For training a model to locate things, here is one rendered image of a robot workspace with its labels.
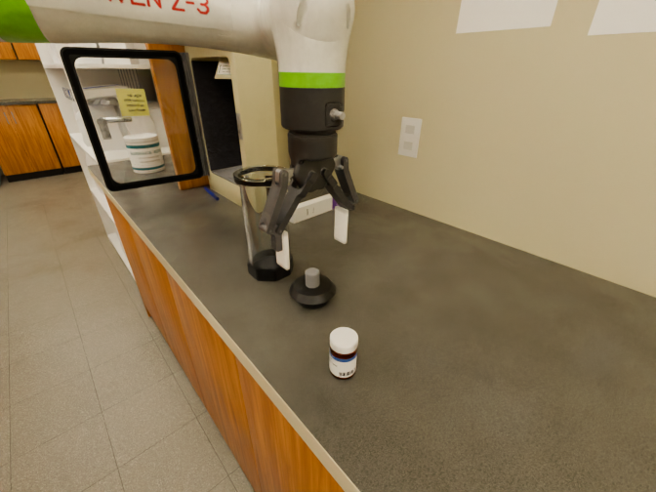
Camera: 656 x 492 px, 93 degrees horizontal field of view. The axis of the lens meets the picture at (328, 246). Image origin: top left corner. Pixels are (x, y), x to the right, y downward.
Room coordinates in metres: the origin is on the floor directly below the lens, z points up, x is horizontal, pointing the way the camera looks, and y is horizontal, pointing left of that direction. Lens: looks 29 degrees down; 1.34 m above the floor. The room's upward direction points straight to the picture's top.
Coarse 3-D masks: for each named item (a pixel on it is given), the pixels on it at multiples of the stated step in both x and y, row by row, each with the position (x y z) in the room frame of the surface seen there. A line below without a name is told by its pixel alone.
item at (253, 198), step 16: (240, 176) 0.57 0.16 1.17; (256, 176) 0.63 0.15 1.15; (240, 192) 0.58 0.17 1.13; (256, 192) 0.55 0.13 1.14; (256, 208) 0.55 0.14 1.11; (256, 224) 0.55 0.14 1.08; (288, 224) 0.60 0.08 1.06; (256, 240) 0.56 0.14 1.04; (288, 240) 0.59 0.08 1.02; (256, 256) 0.56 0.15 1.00; (272, 256) 0.56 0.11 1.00
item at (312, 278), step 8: (312, 272) 0.49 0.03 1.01; (296, 280) 0.51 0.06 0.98; (304, 280) 0.51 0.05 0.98; (312, 280) 0.48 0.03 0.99; (320, 280) 0.51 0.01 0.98; (328, 280) 0.51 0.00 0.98; (296, 288) 0.48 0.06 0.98; (304, 288) 0.48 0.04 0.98; (312, 288) 0.48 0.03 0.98; (320, 288) 0.48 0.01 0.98; (328, 288) 0.48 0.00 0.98; (296, 296) 0.47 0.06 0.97; (304, 296) 0.46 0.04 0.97; (312, 296) 0.46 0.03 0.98; (320, 296) 0.46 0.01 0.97; (328, 296) 0.47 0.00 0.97; (304, 304) 0.46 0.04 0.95; (312, 304) 0.45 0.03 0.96; (320, 304) 0.46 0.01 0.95
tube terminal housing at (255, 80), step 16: (192, 48) 1.11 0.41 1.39; (240, 64) 0.93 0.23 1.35; (256, 64) 0.96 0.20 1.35; (272, 64) 1.01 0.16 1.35; (240, 80) 0.93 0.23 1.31; (256, 80) 0.96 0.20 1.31; (272, 80) 0.99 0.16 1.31; (240, 96) 0.92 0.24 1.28; (256, 96) 0.95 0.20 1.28; (272, 96) 0.99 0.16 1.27; (240, 112) 0.92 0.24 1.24; (256, 112) 0.95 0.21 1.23; (272, 112) 0.99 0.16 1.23; (256, 128) 0.95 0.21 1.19; (272, 128) 0.99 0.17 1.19; (240, 144) 0.94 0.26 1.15; (256, 144) 0.94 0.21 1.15; (272, 144) 0.98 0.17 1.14; (256, 160) 0.94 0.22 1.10; (272, 160) 0.98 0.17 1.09; (288, 160) 1.17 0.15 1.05; (208, 176) 1.15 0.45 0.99; (224, 192) 1.06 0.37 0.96
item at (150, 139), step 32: (96, 64) 1.00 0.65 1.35; (128, 64) 1.05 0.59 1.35; (160, 64) 1.10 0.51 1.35; (96, 96) 0.99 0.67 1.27; (128, 96) 1.04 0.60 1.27; (160, 96) 1.09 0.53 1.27; (96, 128) 0.98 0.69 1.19; (128, 128) 1.02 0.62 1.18; (160, 128) 1.07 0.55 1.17; (128, 160) 1.01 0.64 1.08; (160, 160) 1.06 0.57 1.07; (192, 160) 1.12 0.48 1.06
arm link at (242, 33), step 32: (32, 0) 0.44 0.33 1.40; (64, 0) 0.45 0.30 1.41; (96, 0) 0.46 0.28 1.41; (128, 0) 0.48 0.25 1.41; (160, 0) 0.50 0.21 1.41; (192, 0) 0.51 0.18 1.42; (224, 0) 0.53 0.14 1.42; (256, 0) 0.55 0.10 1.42; (64, 32) 0.46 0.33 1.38; (96, 32) 0.48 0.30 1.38; (128, 32) 0.49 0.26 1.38; (160, 32) 0.51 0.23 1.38; (192, 32) 0.52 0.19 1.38; (224, 32) 0.54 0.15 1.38; (256, 32) 0.55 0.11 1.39
